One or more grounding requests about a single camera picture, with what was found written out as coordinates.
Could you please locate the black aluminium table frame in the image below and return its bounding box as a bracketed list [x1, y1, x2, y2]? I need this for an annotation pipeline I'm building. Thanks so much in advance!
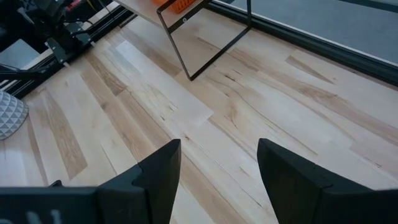
[0, 0, 398, 100]

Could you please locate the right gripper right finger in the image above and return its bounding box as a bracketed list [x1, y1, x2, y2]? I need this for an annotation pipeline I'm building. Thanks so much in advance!
[256, 138, 376, 224]

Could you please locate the orange plastic basket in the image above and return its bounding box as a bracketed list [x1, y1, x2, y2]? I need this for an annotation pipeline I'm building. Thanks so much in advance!
[151, 0, 197, 15]

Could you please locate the wooden shelf with black legs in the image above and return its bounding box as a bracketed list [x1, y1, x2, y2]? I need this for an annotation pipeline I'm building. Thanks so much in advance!
[113, 0, 253, 82]

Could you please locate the green plant in patterned pot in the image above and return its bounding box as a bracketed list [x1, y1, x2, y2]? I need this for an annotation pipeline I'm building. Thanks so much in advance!
[0, 89, 29, 141]

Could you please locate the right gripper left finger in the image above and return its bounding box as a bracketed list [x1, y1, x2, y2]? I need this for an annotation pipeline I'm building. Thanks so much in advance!
[96, 138, 182, 224]

